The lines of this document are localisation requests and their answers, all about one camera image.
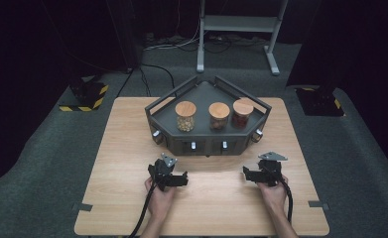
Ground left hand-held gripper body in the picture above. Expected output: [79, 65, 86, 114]
[147, 152, 179, 192]

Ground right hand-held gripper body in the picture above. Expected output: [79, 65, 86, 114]
[257, 151, 289, 188]

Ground dark grey corner rack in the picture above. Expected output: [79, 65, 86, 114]
[144, 74, 273, 157]

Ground glass jar with pale nuts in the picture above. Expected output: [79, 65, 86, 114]
[175, 100, 197, 133]

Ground glass jar with red contents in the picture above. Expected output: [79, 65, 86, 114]
[231, 97, 255, 129]

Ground glass jar with brown contents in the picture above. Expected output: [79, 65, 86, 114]
[207, 101, 231, 131]

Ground person's left hand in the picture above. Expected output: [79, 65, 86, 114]
[144, 177, 178, 220]

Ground person's right hand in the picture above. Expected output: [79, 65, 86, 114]
[256, 176, 289, 216]

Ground grey tape piece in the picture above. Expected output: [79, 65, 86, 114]
[308, 199, 331, 212]
[71, 202, 94, 213]

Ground black yellow striped stand base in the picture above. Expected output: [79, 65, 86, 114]
[295, 85, 345, 118]
[59, 74, 110, 113]

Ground grey metal stand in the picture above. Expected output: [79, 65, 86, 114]
[195, 0, 289, 76]

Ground right hand-held gripper black cable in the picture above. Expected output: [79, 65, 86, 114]
[280, 177, 295, 225]

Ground hand-held gripper black cable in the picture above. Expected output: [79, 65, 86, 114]
[127, 181, 159, 238]
[280, 177, 295, 225]

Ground left hand-held gripper black cable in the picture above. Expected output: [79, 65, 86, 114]
[127, 181, 159, 238]

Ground black floor cable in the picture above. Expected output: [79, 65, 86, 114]
[137, 62, 177, 97]

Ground white floor cable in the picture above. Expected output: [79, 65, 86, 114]
[144, 19, 203, 52]

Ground tangled black floor cables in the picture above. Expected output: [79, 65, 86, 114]
[203, 33, 269, 55]

